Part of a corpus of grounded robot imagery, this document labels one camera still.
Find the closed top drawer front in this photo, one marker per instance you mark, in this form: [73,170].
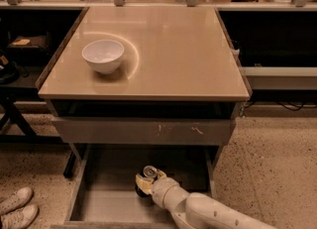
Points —
[140,131]

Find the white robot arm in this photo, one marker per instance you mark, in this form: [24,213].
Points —
[191,210]

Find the lower white sneaker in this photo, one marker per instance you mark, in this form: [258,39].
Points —
[20,218]

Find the white ceramic bowl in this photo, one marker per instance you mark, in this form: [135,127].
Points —
[104,56]

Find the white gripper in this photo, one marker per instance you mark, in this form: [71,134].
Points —
[163,187]

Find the blue pepsi can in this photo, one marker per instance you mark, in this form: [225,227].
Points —
[149,171]

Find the open middle drawer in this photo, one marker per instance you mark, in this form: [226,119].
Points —
[105,198]

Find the beige top drawer cabinet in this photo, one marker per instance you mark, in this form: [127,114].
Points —
[178,64]

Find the black stand legs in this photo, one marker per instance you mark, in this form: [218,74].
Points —
[30,136]

